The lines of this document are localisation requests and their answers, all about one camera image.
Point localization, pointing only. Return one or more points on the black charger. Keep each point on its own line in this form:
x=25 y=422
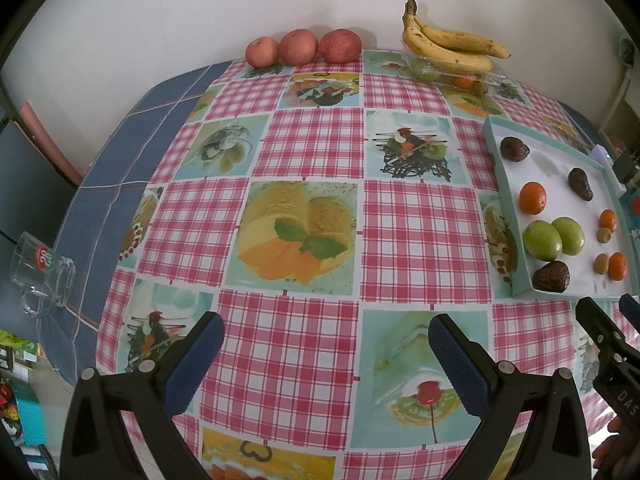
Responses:
x=625 y=165

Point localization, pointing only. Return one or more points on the tangerine inside clear container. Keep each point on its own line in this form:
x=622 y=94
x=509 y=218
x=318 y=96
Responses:
x=464 y=81

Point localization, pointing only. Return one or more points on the elongated dark brown avocado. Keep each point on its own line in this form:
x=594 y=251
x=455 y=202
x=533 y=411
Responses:
x=580 y=184

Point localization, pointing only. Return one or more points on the person's right hand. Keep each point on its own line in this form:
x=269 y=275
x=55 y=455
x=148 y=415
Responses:
x=617 y=460

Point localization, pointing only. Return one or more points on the teal cardboard tray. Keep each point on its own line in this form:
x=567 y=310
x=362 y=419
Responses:
x=550 y=175

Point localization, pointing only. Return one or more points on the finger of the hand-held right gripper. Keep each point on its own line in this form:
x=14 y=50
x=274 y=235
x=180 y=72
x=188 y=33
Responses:
x=632 y=312
x=597 y=327

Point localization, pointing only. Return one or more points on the clear plastic container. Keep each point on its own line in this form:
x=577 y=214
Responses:
x=495 y=80

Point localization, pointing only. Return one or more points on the pink wooden frame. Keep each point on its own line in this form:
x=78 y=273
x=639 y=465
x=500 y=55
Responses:
x=47 y=145

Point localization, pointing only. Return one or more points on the pink checked printed tablecloth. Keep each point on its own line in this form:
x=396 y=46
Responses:
x=300 y=360

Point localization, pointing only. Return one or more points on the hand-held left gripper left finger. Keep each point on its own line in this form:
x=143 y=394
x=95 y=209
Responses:
x=197 y=360

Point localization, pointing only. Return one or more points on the red apple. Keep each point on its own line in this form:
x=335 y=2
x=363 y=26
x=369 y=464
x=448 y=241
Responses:
x=298 y=47
x=340 y=46
x=262 y=51

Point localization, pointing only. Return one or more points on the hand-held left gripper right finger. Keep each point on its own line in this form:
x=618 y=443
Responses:
x=457 y=365

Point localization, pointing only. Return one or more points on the yellow banana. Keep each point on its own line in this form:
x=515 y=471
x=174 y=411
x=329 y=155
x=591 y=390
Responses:
x=465 y=41
x=450 y=60

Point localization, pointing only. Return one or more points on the clear glass mug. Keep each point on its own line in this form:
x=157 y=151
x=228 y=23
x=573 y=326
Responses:
x=50 y=275

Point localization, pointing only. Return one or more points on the green apple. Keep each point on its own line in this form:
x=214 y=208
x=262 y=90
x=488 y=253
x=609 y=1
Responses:
x=570 y=235
x=541 y=240

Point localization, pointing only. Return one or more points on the small orange tangerine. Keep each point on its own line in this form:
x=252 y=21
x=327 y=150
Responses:
x=608 y=220

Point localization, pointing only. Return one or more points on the teal box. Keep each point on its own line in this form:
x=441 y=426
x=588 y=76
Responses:
x=32 y=420

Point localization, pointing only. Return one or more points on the brown kiwi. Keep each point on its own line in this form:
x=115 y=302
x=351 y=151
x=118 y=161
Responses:
x=605 y=235
x=600 y=262

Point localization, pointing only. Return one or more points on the teal plastic device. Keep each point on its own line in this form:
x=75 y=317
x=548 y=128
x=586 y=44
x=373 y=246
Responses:
x=634 y=207

